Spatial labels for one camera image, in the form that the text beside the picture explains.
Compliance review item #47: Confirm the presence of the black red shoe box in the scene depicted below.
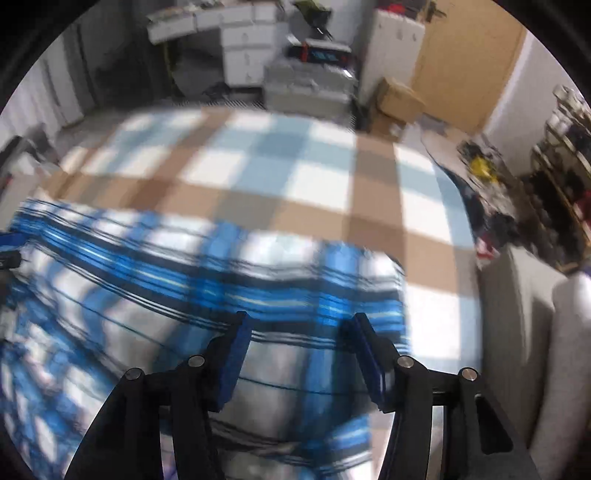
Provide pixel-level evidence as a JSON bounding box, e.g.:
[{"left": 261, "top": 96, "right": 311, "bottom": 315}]
[{"left": 287, "top": 39, "right": 353, "bottom": 68}]

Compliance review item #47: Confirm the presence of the grey padded bench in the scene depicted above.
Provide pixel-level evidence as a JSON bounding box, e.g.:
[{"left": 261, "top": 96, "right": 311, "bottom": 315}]
[{"left": 480, "top": 246, "right": 590, "bottom": 479}]

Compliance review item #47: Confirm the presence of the checked bed blanket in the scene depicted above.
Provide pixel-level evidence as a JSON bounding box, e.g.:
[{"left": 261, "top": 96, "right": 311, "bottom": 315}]
[{"left": 32, "top": 108, "right": 481, "bottom": 372}]

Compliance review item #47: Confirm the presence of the cardboard box on floor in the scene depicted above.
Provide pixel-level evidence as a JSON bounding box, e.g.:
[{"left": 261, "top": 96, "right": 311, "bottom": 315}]
[{"left": 369, "top": 77, "right": 425, "bottom": 141}]

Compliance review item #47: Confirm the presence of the wooden door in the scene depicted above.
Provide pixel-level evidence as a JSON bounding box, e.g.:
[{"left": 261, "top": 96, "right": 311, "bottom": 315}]
[{"left": 412, "top": 0, "right": 526, "bottom": 134}]

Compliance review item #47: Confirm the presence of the wooden shoe rack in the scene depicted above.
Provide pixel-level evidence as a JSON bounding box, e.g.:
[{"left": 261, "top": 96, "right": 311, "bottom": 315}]
[{"left": 525, "top": 85, "right": 590, "bottom": 273}]

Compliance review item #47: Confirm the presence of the blue plaid flannel shirt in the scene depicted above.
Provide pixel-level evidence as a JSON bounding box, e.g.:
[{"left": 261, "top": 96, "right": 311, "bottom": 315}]
[{"left": 1, "top": 199, "right": 408, "bottom": 479}]

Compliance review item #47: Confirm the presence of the silver aluminium suitcase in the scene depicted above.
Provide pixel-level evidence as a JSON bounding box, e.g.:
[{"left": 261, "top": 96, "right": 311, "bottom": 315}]
[{"left": 263, "top": 58, "right": 356, "bottom": 122}]

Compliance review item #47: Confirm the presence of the white narrow cabinet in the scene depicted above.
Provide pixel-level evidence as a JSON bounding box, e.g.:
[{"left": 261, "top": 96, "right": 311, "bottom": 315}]
[{"left": 358, "top": 9, "right": 426, "bottom": 105}]

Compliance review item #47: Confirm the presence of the white desk with drawers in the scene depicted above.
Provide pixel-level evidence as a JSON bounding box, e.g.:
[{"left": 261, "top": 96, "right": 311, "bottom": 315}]
[{"left": 147, "top": 1, "right": 290, "bottom": 88}]

